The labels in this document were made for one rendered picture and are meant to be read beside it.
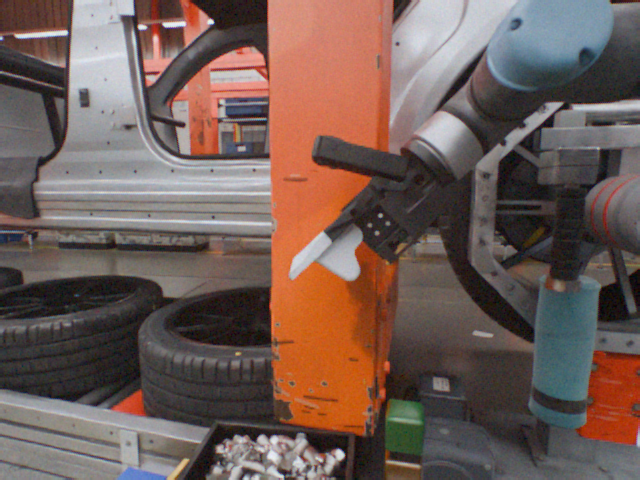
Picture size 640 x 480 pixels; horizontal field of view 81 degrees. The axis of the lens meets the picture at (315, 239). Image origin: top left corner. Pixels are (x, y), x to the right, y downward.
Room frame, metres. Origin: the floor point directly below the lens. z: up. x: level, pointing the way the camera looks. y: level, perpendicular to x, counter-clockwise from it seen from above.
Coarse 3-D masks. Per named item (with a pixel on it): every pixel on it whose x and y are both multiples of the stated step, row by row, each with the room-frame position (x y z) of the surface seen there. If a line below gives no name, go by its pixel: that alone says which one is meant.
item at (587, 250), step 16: (528, 160) 0.83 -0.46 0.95; (544, 208) 0.82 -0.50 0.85; (544, 240) 0.82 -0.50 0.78; (592, 240) 0.80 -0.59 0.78; (512, 256) 0.84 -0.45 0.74; (528, 256) 0.83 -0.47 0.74; (624, 272) 0.78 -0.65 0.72; (528, 288) 0.95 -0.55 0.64; (608, 288) 0.94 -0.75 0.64; (624, 288) 0.78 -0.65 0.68; (608, 304) 0.86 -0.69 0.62; (624, 304) 0.78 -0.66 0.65; (608, 320) 0.77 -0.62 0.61; (624, 320) 0.76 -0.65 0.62
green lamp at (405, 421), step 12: (396, 408) 0.38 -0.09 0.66; (408, 408) 0.38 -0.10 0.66; (420, 408) 0.38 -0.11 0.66; (396, 420) 0.36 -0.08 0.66; (408, 420) 0.36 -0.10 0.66; (420, 420) 0.36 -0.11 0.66; (396, 432) 0.36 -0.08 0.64; (408, 432) 0.36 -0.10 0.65; (420, 432) 0.35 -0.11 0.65; (396, 444) 0.36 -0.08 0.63; (408, 444) 0.36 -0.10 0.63; (420, 444) 0.35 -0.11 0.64
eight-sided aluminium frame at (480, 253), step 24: (528, 120) 0.74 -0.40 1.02; (504, 144) 0.79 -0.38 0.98; (480, 168) 0.76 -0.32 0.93; (480, 192) 0.76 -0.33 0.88; (480, 216) 0.76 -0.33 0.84; (480, 240) 0.76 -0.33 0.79; (480, 264) 0.75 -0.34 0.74; (504, 288) 0.74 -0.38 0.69; (528, 312) 0.73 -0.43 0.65; (600, 336) 0.70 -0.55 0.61; (624, 336) 0.69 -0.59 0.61
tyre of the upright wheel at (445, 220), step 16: (464, 176) 0.84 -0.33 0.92; (464, 192) 0.84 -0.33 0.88; (448, 208) 0.85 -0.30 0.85; (464, 208) 0.84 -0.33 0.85; (448, 224) 0.85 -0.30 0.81; (464, 224) 0.84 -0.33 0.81; (448, 240) 0.86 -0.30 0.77; (464, 240) 0.84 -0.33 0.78; (448, 256) 0.86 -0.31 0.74; (464, 256) 0.84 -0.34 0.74; (464, 272) 0.84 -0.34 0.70; (464, 288) 0.85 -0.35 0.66; (480, 288) 0.83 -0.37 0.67; (480, 304) 0.84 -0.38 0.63; (496, 304) 0.82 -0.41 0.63; (496, 320) 0.83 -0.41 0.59; (512, 320) 0.81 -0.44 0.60; (528, 336) 0.81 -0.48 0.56
